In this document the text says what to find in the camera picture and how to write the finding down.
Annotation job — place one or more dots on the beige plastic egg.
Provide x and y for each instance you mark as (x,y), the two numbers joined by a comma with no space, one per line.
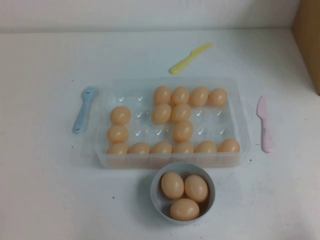
(120,115)
(184,209)
(218,97)
(183,131)
(162,95)
(180,96)
(117,149)
(196,188)
(181,112)
(161,147)
(118,134)
(205,147)
(229,146)
(172,185)
(161,114)
(199,96)
(183,147)
(139,148)

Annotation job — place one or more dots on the clear plastic egg box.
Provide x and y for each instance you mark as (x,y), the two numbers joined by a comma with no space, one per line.
(212,120)

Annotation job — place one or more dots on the brown cardboard box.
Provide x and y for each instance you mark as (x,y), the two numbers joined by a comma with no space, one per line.
(308,45)

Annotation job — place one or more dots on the yellow plastic knife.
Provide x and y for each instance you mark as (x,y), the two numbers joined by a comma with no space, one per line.
(183,63)

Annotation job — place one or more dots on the blue plastic fork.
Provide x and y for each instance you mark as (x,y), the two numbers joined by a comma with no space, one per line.
(83,112)

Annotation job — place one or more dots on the grey round bowl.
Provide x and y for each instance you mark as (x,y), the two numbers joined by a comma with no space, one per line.
(156,197)

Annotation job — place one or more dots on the pink plastic knife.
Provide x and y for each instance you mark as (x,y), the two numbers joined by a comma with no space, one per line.
(265,130)

